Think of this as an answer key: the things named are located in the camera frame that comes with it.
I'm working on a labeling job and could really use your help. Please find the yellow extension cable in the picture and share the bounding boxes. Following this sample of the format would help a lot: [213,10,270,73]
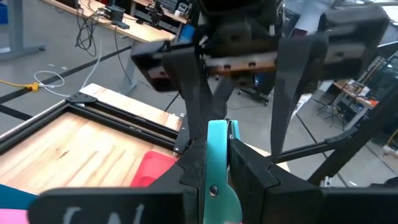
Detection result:
[0,79,40,93]

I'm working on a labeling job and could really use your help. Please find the wooden workbench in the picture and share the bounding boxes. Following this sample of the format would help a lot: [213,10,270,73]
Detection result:
[43,0,189,44]

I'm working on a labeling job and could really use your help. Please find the blue plastic bin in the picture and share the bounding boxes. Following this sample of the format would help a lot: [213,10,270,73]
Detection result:
[0,183,38,211]

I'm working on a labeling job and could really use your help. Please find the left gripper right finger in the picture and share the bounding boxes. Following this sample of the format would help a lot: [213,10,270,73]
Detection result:
[228,138,398,224]

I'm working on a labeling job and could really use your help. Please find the pink translucent plastic bin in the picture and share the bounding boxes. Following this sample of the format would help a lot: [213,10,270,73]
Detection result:
[130,151,178,187]

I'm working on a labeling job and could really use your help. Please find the cluttered background table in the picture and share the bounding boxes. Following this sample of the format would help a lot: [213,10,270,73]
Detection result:
[332,79,379,110]

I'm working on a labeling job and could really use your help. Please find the blue barrel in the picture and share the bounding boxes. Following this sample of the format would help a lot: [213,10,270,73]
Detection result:
[178,24,195,43]

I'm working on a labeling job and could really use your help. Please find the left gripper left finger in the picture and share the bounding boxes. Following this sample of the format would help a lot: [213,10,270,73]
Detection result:
[27,138,208,224]

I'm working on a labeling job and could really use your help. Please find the white floor cable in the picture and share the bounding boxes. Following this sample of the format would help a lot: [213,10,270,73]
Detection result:
[33,40,103,99]

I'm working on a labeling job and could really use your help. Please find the grey desk leg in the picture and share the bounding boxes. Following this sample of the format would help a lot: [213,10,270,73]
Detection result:
[0,0,46,60]
[119,40,141,96]

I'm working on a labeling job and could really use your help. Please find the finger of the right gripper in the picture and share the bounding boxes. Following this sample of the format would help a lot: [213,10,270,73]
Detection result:
[162,46,214,141]
[271,32,329,163]

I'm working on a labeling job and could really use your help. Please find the black cables on workbench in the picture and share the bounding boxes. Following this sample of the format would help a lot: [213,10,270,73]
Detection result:
[74,0,103,58]

